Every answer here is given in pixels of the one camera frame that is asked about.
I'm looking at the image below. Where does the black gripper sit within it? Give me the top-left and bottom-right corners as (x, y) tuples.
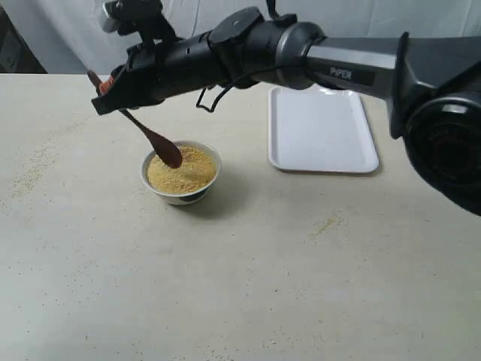
(92, 33), (225, 115)

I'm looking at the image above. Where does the dark red wooden spoon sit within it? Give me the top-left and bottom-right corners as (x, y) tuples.
(86, 70), (183, 168)

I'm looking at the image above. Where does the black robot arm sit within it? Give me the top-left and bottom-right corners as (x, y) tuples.
(90, 1), (480, 214)

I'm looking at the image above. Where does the tan granular powder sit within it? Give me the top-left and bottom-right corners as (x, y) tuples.
(147, 146), (217, 195)

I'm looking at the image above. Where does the white ceramic bowl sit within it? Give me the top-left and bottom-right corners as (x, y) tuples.
(141, 140), (222, 205)

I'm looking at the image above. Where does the white rectangular tray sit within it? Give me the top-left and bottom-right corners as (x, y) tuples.
(268, 86), (380, 174)

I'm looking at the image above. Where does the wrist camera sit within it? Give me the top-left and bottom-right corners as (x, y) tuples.
(98, 0), (178, 45)

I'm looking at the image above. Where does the black cable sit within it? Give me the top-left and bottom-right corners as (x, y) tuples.
(195, 63), (313, 113)

